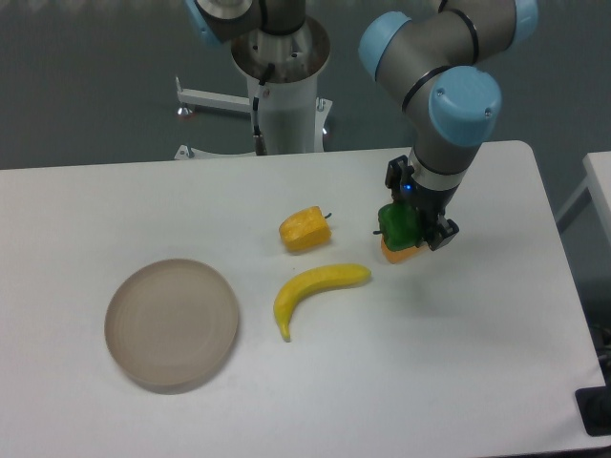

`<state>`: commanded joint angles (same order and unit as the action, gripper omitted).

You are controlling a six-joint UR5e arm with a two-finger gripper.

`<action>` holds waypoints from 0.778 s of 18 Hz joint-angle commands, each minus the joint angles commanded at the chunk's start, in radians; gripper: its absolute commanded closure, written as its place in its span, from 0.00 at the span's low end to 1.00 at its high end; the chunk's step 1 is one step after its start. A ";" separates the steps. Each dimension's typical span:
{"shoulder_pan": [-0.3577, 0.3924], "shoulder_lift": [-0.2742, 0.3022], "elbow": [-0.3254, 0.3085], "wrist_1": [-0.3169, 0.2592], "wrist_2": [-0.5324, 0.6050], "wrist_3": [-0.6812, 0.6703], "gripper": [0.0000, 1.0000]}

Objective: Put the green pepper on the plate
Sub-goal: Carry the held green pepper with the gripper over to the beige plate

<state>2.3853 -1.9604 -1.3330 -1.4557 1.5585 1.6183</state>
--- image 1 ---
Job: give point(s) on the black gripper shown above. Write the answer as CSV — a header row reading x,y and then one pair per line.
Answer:
x,y
427,191

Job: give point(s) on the green pepper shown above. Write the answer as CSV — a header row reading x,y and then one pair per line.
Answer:
x,y
399,226

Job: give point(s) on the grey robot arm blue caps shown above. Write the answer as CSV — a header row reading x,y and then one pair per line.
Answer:
x,y
428,68

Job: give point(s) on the orange pepper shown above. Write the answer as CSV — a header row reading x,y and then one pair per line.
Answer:
x,y
399,255

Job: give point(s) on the yellow pepper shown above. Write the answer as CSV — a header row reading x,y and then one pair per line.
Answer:
x,y
305,229

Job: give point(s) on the beige round plate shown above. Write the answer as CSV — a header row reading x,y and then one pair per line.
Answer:
x,y
171,325

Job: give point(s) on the yellow banana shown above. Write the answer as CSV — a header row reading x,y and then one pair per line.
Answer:
x,y
312,282

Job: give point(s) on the white side table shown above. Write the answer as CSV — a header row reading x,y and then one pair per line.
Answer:
x,y
594,188

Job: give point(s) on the black table clamp box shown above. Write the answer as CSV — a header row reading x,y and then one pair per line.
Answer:
x,y
594,409

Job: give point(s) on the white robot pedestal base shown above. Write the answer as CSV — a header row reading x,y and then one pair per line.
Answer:
x,y
281,73

